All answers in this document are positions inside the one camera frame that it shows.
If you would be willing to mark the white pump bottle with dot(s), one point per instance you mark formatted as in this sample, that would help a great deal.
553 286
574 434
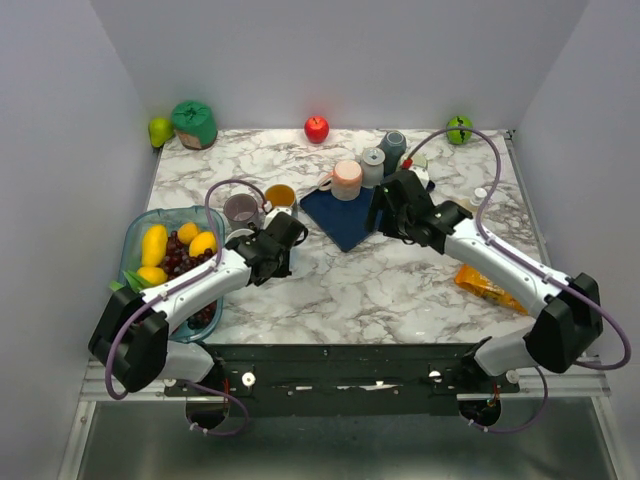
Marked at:
474 200

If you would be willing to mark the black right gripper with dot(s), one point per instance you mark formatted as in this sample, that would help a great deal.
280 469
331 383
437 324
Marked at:
382 202

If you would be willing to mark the pink ceramic mug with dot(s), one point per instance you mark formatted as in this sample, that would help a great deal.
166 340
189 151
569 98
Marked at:
344 181

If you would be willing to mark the dark blue mat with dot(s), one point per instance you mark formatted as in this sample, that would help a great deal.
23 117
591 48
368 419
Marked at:
342 221

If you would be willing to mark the grey mug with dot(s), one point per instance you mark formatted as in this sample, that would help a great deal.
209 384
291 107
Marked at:
372 166

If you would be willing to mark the light green mug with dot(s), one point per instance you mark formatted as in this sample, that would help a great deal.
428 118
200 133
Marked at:
417 164

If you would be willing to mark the orange snack bag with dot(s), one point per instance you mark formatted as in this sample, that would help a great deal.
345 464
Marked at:
474 282

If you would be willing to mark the small yellow toy lemon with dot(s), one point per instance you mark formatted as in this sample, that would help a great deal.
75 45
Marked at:
188 232

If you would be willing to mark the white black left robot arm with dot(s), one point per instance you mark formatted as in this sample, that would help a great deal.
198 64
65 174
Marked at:
132 337

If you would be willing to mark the green toy pear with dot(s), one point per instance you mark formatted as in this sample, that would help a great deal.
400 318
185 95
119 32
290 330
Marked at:
160 130

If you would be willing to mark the dark red toy grapes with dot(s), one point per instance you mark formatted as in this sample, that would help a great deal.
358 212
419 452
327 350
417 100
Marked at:
177 262

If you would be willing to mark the purple ceramic mug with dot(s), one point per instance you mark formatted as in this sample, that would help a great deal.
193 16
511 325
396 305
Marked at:
242 211

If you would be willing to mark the teal plastic fruit bin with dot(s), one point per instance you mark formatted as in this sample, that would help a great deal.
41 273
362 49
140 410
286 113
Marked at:
172 219

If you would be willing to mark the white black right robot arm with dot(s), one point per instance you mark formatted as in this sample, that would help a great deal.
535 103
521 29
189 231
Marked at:
564 309

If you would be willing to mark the red toy apple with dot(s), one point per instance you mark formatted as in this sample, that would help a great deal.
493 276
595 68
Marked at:
316 129

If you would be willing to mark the blue white gradient mug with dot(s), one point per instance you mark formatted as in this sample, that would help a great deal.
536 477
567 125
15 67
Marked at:
239 233

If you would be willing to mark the blue butterfly mug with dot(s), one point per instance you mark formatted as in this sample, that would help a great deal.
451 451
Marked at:
282 195

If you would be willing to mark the yellow toy mango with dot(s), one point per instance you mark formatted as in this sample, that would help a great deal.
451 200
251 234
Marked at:
153 245

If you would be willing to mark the dark teal mug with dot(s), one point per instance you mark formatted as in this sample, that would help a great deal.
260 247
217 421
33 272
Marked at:
394 146

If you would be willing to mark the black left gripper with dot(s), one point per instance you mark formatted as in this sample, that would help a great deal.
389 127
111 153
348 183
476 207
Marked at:
284 268

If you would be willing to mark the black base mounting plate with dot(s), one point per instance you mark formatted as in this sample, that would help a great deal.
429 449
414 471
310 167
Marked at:
350 380

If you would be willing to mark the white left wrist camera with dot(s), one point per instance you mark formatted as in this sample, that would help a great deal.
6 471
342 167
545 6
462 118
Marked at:
273 213

